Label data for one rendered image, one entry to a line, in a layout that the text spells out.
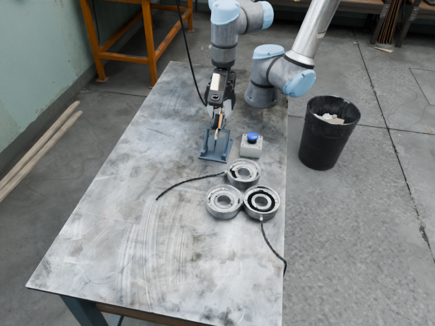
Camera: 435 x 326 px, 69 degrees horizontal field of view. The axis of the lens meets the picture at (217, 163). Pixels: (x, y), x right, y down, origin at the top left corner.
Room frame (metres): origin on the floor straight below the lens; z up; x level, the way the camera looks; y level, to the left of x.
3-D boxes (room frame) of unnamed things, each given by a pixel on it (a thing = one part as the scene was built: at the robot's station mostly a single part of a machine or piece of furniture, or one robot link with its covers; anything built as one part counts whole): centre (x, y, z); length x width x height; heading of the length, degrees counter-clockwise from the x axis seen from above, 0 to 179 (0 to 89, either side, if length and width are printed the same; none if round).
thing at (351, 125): (1.72, -0.72, 0.21); 0.34 x 0.34 x 0.43
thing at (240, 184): (0.70, -0.09, 0.82); 0.10 x 0.10 x 0.04
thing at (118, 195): (0.87, 0.05, 0.79); 1.20 x 0.60 x 0.02; 172
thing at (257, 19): (0.96, -0.07, 1.22); 0.11 x 0.11 x 0.08; 37
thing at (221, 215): (0.58, -0.02, 0.82); 0.10 x 0.10 x 0.04
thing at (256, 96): (1.19, -0.18, 0.85); 0.15 x 0.15 x 0.10
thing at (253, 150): (0.85, -0.12, 0.82); 0.08 x 0.07 x 0.05; 172
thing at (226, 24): (0.89, 0.00, 1.22); 0.09 x 0.08 x 0.11; 127
